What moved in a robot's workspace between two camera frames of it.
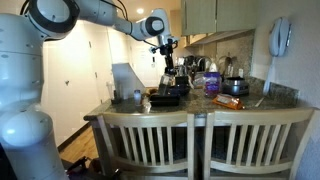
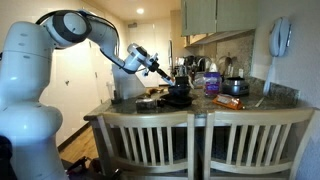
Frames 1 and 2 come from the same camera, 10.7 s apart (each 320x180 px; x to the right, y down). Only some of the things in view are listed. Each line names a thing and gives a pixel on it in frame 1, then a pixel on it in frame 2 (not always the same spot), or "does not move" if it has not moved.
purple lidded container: [212, 84] does not move
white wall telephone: [279, 36] does not move
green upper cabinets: [217, 16] does not move
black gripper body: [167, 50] → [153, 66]
